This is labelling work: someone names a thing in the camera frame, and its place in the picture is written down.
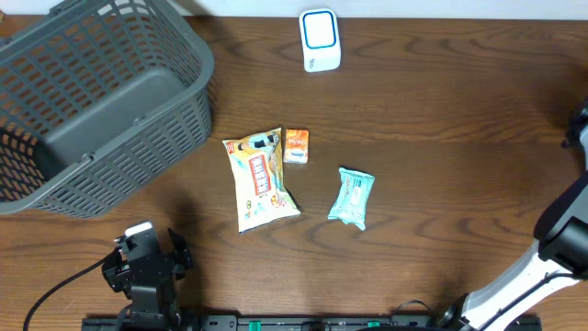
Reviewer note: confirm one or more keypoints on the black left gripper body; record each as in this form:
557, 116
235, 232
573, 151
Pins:
171, 266

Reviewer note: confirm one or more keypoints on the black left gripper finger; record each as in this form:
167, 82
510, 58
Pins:
111, 270
181, 254

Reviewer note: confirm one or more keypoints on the yellow snack bag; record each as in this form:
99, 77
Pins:
257, 167

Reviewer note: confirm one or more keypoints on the teal wet wipes pack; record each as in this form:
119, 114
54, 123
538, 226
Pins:
350, 206

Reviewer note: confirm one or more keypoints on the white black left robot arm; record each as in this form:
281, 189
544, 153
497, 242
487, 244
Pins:
155, 308

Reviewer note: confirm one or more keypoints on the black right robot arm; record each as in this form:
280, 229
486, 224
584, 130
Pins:
557, 259

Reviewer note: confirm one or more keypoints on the white barcode scanner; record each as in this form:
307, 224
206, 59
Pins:
320, 41

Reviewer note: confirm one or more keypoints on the dark grey plastic basket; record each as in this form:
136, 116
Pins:
98, 99

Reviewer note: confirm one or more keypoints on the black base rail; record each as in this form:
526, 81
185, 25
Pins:
417, 322

